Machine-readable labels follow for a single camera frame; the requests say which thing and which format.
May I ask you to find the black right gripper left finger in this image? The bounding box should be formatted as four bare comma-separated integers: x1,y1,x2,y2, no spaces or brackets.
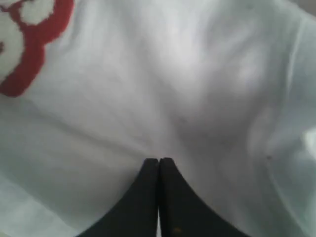
79,158,158,237

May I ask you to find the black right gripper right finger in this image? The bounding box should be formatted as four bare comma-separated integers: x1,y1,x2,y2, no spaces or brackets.
158,158,247,237

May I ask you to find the white t-shirt red lettering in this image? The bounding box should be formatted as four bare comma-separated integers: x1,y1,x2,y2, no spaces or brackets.
0,0,316,237

